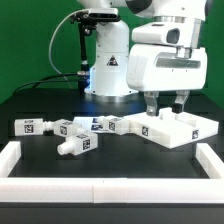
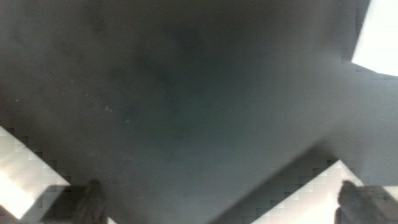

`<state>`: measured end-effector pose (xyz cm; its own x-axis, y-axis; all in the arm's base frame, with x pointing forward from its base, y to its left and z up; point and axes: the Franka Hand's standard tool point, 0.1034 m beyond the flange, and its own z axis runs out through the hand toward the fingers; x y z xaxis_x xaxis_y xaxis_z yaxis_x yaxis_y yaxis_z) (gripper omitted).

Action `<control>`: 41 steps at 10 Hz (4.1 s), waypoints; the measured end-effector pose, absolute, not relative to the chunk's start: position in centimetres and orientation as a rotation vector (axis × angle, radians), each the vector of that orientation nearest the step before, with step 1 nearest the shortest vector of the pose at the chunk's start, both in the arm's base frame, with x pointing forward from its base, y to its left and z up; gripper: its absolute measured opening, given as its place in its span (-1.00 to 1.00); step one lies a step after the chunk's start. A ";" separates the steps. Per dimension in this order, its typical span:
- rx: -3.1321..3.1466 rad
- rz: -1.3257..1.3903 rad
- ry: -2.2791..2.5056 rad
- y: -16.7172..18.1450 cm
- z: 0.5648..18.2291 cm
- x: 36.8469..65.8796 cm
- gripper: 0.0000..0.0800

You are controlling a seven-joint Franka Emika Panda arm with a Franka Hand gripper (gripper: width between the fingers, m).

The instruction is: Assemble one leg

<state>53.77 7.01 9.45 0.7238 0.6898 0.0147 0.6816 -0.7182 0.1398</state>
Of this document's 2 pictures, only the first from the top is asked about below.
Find black camera on mount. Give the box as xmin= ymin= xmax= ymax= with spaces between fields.
xmin=70 ymin=8 xmax=120 ymax=23

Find black cables on table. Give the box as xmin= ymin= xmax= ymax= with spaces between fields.
xmin=13 ymin=70 xmax=88 ymax=94

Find paper sheet with tags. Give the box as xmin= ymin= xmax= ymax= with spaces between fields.
xmin=73 ymin=117 xmax=103 ymax=132

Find white U-shaped obstacle fence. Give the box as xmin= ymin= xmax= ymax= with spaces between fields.
xmin=0 ymin=141 xmax=224 ymax=204

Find white square tabletop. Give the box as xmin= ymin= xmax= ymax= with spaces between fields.
xmin=125 ymin=107 xmax=219 ymax=149

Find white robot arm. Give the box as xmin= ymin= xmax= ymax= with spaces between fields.
xmin=78 ymin=0 xmax=214 ymax=116

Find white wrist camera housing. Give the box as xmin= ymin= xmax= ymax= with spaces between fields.
xmin=132 ymin=22 xmax=194 ymax=47

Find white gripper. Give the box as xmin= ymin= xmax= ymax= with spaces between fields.
xmin=126 ymin=44 xmax=207 ymax=116

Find grey camera cable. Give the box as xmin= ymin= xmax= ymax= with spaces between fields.
xmin=48 ymin=9 xmax=88 ymax=88

